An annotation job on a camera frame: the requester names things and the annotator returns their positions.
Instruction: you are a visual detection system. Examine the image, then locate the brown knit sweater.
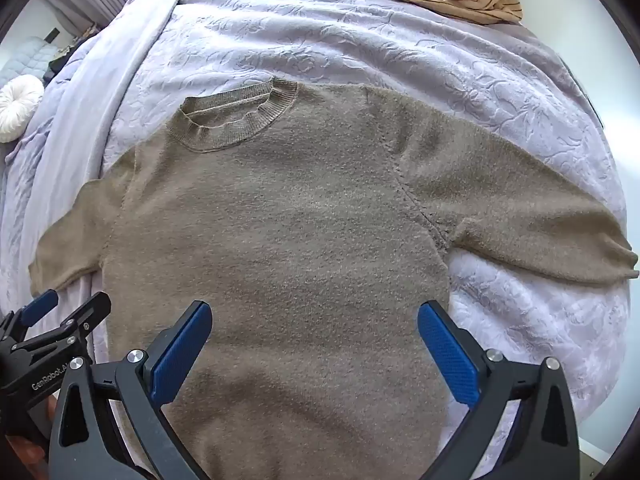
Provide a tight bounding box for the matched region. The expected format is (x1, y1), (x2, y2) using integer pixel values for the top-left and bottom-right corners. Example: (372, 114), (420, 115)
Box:
(29, 79), (637, 479)

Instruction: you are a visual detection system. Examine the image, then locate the person's left hand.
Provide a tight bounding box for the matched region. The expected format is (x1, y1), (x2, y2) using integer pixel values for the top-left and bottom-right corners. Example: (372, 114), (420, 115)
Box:
(4, 393), (59, 470)

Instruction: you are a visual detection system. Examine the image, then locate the white round pleated cushion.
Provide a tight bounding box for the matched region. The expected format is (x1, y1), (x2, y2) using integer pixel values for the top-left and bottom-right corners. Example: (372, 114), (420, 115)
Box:
(0, 75), (44, 144)

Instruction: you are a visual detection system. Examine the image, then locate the lavender plush blanket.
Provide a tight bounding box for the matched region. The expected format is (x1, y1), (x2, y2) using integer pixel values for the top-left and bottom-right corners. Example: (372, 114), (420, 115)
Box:
(1, 0), (179, 312)

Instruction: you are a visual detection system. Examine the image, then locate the lavender embossed bedspread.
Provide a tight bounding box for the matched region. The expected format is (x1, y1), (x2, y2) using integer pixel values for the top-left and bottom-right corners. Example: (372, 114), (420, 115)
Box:
(98, 0), (633, 476)

